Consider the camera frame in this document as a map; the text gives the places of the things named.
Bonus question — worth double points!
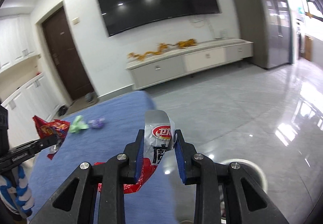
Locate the white base cabinets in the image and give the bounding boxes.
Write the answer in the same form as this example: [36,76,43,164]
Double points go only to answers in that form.
[1,72,61,128]

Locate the grey double-door fridge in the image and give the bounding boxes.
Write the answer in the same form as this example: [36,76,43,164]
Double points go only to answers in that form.
[222,0,296,70]

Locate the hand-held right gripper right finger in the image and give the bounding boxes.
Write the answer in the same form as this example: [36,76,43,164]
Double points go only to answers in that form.
[174,129,289,224]

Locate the golden dragon ornament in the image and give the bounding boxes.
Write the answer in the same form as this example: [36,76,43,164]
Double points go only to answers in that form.
[127,42,176,62]
[177,40,198,49]

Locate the person's left forearm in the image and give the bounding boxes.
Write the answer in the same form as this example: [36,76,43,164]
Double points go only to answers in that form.
[0,166,34,219]

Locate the white cable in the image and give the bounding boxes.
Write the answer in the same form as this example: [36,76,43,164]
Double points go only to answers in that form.
[190,17,215,39]

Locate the silver red-label snack bag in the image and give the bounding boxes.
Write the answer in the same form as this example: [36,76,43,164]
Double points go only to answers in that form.
[97,110,177,193]

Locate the brown doormat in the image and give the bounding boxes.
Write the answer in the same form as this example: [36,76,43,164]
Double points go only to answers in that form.
[68,98,98,109]

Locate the white wall cabinets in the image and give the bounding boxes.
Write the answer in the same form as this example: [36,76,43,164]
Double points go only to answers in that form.
[0,14,38,73]

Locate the wooden board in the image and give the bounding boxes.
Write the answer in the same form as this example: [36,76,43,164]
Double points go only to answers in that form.
[304,34,313,61]

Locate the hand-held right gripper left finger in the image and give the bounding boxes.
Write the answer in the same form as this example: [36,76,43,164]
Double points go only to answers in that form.
[30,129,145,224]

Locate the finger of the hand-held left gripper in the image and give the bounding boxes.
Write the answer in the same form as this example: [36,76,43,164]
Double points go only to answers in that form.
[28,135,59,155]

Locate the white round trash bin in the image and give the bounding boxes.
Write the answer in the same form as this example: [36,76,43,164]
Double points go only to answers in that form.
[174,158,268,224]

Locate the red snack packet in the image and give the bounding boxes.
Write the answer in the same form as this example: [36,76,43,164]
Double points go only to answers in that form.
[32,116,70,161]

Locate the dark brown door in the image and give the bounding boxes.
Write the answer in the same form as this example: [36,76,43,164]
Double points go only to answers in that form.
[42,7,95,100]

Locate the blue cloth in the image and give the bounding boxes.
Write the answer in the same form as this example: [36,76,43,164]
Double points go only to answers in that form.
[26,91,177,224]

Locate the grey white television cabinet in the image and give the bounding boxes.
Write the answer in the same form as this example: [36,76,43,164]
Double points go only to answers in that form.
[126,38,254,90]

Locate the green wrapper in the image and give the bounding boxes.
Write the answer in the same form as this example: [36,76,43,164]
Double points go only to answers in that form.
[69,115,89,134]

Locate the purple wrapper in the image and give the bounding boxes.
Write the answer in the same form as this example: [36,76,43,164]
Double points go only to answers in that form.
[88,118,105,130]

